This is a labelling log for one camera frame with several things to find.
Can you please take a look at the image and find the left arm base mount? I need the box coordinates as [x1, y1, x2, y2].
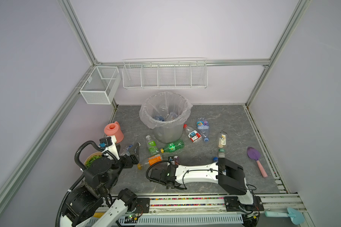
[131, 197, 150, 214]

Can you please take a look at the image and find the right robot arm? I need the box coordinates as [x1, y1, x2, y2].
[146, 158, 254, 205]

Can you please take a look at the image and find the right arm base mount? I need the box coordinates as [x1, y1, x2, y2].
[224, 196, 265, 214]

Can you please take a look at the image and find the teal garden shovel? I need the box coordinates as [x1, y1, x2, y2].
[265, 208, 305, 225]

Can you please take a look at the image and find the long white wire basket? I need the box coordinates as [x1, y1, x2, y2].
[122, 58, 208, 89]

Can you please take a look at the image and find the white slotted cable duct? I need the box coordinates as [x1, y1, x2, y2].
[118, 214, 244, 227]

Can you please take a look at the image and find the long clear crushed bottle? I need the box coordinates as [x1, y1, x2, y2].
[165, 112, 178, 121]

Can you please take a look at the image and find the green soda bottle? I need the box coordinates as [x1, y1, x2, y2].
[161, 139, 184, 153]

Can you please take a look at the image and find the pocari sweat bottle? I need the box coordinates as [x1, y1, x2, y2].
[119, 144, 135, 156]
[154, 115, 165, 122]

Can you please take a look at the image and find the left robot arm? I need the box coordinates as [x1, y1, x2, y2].
[55, 138, 139, 227]

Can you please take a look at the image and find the small white mesh basket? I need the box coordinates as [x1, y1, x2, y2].
[80, 66, 121, 105]

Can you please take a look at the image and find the clear plastic bin liner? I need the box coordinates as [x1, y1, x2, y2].
[139, 91, 193, 129]

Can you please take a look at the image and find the red white label bottle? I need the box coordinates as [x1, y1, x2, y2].
[183, 124, 201, 142]

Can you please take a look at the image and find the orange label bottle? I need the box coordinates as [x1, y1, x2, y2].
[137, 154, 163, 170]

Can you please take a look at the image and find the grey mesh trash bin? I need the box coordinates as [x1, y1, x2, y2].
[147, 92, 188, 144]

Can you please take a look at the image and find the cream label green-band bottle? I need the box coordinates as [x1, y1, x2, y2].
[218, 131, 227, 158]

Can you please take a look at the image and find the colourful label blue-cap bottle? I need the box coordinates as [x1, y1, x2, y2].
[196, 117, 210, 142]

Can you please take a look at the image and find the bowl of green plant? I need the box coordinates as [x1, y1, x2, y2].
[84, 152, 102, 168]

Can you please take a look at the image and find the pink watering can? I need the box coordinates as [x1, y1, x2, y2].
[104, 121, 124, 143]

